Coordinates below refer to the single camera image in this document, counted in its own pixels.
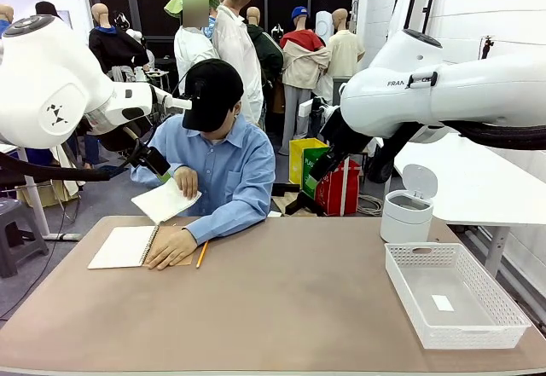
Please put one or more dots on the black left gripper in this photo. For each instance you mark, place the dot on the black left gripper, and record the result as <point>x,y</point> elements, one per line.
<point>132,135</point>

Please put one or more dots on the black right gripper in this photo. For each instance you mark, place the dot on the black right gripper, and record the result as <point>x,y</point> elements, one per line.
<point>341,137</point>

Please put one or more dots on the white paper sheet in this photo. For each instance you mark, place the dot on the white paper sheet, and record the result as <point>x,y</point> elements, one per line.
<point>164,201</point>

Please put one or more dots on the brown spiral notebook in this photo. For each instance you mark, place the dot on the brown spiral notebook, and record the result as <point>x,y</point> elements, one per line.
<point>123,248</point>

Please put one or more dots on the yellow pencil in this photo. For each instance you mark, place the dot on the yellow pencil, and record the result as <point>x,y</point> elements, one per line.
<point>202,254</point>

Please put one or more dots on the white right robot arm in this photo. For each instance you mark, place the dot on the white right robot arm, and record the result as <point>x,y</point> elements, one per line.
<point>469,90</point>

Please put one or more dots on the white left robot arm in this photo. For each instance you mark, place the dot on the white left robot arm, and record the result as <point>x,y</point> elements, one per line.
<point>42,86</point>

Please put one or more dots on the person's left forearm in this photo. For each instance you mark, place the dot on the person's left forearm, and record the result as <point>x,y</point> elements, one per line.
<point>230,224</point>

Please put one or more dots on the person's right hand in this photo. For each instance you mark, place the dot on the person's right hand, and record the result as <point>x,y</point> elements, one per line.
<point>187,182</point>

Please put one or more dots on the person's left hand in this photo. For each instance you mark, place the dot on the person's left hand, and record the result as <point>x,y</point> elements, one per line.
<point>170,250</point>

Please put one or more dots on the yellow recycling bin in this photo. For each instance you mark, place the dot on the yellow recycling bin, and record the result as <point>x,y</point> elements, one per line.
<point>296,163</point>

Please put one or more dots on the green recycling bin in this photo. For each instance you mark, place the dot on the green recycling bin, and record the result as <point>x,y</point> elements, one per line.
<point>307,188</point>

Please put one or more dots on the red recycling bin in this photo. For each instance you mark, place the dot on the red recycling bin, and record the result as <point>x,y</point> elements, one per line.
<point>335,197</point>

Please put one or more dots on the wood and black foam stand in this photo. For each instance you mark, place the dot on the wood and black foam stand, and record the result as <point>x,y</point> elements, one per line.
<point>303,203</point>

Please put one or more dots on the mannequin torso in jeans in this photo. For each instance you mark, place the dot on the mannequin torso in jeans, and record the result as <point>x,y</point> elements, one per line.
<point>91,150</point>

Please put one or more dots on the person in blue shirt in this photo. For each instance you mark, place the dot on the person in blue shirt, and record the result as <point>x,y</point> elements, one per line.
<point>230,167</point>

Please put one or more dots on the grey cabinet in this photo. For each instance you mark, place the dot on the grey cabinet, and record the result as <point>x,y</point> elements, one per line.
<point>341,79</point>

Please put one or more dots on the black cap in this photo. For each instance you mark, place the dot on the black cap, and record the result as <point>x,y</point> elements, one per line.
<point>213,94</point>

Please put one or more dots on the white lidded trash bin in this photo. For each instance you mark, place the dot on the white lidded trash bin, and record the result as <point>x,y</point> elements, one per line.
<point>405,222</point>

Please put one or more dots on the mannequin with blue cap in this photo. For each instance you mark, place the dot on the mannequin with blue cap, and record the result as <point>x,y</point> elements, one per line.
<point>303,60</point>

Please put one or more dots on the mannequin in cream shirt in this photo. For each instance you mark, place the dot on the mannequin in cream shirt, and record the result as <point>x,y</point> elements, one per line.
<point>345,52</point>

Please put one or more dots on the mannequin with green hat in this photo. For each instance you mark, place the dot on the mannequin with green hat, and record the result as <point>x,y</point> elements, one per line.
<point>187,52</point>

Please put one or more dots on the mannequin in black sweater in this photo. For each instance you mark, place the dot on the mannequin in black sweater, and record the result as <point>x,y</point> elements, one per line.
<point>115,48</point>

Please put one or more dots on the white desk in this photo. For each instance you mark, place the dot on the white desk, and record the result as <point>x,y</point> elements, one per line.
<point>38,209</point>

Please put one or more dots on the mannequin in dark green hoodie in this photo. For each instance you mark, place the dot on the mannequin in dark green hoodie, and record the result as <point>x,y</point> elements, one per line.
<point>268,52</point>

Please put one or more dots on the white perforated plastic basket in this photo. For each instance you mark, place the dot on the white perforated plastic basket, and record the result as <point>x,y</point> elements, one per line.
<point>409,261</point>

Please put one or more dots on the tall mannequin in white coat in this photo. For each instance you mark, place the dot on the tall mannequin in white coat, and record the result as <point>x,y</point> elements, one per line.
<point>239,52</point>

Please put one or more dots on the white label sticker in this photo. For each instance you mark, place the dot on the white label sticker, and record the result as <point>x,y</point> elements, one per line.
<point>442,303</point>

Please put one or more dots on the mannequin with black hat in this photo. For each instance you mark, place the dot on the mannequin with black hat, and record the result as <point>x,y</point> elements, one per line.
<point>47,8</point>

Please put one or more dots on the black tripod pole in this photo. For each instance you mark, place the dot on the black tripod pole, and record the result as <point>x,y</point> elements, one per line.
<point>486,50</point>

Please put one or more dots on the mannequin in blue white jacket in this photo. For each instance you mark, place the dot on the mannequin in blue white jacket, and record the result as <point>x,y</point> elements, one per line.
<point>5,13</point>

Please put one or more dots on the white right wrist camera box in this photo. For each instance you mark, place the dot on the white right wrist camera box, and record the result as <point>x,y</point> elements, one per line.
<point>306,108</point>

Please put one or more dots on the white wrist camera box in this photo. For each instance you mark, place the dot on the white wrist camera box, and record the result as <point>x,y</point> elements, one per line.
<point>306,108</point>
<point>175,102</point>

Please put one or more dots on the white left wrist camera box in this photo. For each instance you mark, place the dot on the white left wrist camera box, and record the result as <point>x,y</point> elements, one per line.
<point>175,102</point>

